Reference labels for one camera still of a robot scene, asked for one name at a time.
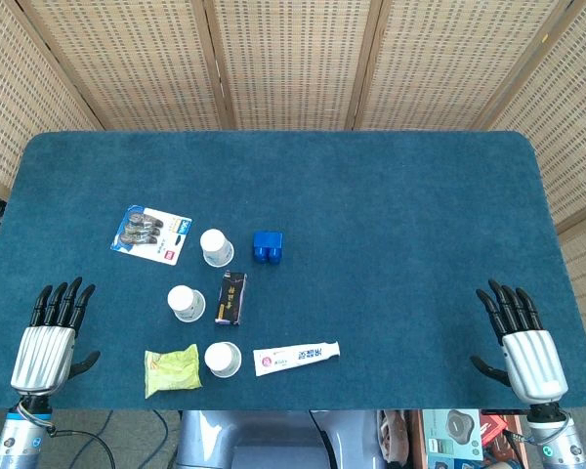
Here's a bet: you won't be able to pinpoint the grey-blue robot torso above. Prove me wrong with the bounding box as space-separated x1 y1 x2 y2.
175 409 387 469

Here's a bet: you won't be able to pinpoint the white toothpaste tube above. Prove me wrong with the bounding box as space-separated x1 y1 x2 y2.
252 340 342 377

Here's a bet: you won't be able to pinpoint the white paper cup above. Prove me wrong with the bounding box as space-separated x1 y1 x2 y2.
203 341 243 379
167 284 207 323
199 228 235 269

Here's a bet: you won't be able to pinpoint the small black carton box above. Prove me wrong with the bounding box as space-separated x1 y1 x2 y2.
214 271 248 326

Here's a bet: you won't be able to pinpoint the blue plastic block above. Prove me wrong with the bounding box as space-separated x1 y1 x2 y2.
251 231 284 266

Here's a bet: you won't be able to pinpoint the woven bamboo folding screen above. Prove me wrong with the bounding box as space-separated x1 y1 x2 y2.
0 0 586 343

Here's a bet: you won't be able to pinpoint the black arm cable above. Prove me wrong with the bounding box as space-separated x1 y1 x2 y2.
46 427 121 469

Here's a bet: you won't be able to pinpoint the blue felt table mat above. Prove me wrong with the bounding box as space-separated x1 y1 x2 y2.
0 130 586 411

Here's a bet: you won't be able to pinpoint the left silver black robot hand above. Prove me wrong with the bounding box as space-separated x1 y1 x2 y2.
10 277 102 396

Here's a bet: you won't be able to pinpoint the battery blister card pack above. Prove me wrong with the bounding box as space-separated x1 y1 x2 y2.
109 204 193 267

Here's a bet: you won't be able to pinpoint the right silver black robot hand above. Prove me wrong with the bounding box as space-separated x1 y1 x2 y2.
470 278 569 405

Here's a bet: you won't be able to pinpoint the brown crumpled bag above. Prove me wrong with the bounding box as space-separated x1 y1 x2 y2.
378 409 412 464

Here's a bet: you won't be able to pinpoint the red product box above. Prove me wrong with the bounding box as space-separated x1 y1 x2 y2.
481 412 509 447

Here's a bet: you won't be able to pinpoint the yellow-green snack packet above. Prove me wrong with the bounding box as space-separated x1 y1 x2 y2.
144 343 202 400

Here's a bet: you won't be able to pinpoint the teal product box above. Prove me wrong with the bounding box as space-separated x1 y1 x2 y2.
422 408 484 463

